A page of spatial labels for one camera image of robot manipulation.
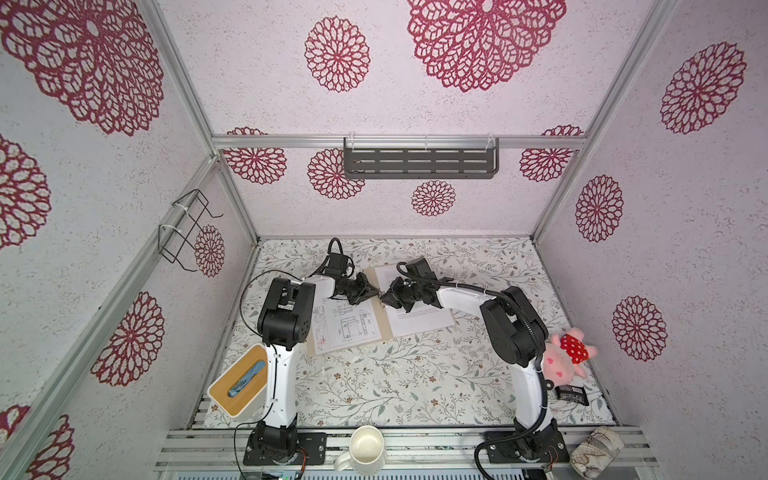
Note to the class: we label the black wire wall rack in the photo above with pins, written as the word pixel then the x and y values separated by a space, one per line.
pixel 192 242

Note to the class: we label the white ceramic mug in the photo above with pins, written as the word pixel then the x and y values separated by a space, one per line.
pixel 366 453

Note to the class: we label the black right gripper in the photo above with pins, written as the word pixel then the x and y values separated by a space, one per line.
pixel 392 298

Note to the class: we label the pink pig plush toy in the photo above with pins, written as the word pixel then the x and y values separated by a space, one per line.
pixel 565 357

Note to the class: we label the white wooden-top tissue box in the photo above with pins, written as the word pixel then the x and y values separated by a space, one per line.
pixel 241 390

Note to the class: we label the small black card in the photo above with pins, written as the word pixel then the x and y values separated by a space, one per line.
pixel 573 394

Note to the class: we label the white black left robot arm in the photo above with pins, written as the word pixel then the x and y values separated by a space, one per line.
pixel 284 325

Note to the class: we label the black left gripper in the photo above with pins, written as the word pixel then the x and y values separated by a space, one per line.
pixel 364 289

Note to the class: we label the marbled patterned cup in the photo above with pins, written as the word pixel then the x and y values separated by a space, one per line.
pixel 596 452

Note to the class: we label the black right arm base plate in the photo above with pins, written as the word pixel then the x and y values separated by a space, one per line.
pixel 546 445

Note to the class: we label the white printed text sheet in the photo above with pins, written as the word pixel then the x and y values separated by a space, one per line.
pixel 422 318

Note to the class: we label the white technical drawing sheet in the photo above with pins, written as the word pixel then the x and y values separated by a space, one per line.
pixel 337 325

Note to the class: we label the beige manila folder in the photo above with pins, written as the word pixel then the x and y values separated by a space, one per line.
pixel 378 312

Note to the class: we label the grey slotted wall shelf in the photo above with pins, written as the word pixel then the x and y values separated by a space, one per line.
pixel 425 163

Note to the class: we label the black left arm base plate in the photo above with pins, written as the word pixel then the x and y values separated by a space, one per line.
pixel 285 445

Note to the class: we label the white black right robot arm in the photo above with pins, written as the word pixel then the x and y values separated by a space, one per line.
pixel 515 329

